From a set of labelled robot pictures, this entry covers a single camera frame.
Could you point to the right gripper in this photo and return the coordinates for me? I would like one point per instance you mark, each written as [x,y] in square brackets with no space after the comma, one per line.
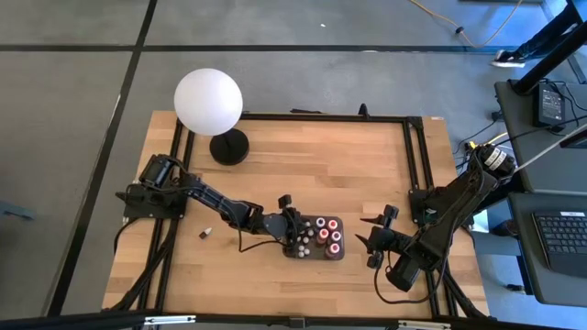
[387,238]

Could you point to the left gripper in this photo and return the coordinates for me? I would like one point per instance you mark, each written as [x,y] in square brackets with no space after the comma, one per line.
[280,227]

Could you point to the large maroon food coloring bottle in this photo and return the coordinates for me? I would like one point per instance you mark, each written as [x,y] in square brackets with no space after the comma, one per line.
[336,236]

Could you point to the large red food coloring bottle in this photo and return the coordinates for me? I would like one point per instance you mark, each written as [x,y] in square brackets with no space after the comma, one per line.
[333,249]
[332,224]

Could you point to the smoky translucent plastic bin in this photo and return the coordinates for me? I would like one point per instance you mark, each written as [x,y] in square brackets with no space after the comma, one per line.
[318,256]

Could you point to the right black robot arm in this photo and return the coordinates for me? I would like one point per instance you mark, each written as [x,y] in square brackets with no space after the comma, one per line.
[458,192]

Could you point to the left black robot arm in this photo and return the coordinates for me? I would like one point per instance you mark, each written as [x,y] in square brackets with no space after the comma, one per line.
[215,201]

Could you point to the black flat strip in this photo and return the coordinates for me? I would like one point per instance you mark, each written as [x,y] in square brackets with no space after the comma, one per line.
[306,111]

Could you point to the black table clamp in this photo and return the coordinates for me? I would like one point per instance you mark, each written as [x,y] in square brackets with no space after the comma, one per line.
[363,111]

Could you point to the white globe table lamp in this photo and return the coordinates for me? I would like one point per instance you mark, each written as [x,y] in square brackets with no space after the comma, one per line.
[208,101]

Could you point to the white sticker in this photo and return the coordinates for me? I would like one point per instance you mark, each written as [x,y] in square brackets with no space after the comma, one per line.
[436,118]

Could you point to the grey side desk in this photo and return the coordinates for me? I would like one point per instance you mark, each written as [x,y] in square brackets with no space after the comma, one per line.
[523,256]
[550,174]

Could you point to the black keyboard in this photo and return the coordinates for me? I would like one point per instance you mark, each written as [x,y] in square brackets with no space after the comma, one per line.
[564,238]

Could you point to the black power adapter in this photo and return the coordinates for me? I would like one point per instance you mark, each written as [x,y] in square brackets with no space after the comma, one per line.
[549,105]

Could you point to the person's shoe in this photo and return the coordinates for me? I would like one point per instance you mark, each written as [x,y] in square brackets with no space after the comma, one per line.
[506,60]

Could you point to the black slanted pole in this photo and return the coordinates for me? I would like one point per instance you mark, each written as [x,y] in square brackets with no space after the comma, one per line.
[550,64]

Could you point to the black crossbar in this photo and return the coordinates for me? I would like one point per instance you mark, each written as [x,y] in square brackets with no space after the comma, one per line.
[69,323]

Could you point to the person's leg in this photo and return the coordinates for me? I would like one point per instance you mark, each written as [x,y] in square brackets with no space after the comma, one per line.
[546,34]

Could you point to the blue floor object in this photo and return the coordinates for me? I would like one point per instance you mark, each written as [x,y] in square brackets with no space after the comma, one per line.
[16,212]

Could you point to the black aluminium table frame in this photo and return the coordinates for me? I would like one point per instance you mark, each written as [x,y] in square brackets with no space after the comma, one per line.
[321,117]

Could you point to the silver metal bracket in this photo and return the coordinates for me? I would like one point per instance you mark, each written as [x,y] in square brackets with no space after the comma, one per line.
[169,320]
[424,325]

